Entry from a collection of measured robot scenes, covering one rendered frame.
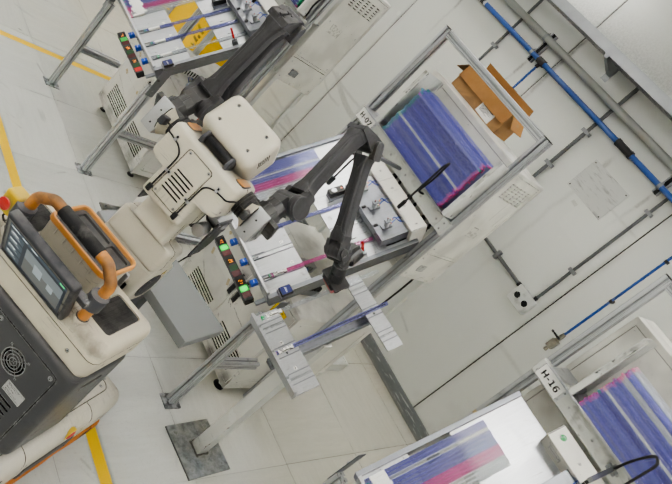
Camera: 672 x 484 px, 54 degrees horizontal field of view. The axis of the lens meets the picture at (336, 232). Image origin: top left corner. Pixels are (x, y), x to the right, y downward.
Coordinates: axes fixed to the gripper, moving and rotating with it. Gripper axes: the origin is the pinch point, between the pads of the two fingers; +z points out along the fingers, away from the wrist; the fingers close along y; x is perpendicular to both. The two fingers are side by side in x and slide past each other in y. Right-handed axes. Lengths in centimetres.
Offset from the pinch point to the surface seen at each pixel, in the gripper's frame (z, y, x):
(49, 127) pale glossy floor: 82, 186, 60
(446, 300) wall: 151, 22, -133
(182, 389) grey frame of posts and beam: 69, 11, 55
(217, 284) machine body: 78, 57, 17
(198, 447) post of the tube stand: 76, -13, 57
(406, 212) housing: 10, 24, -54
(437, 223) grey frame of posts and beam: 6, 12, -61
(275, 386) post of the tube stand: 38.5, -13.7, 25.6
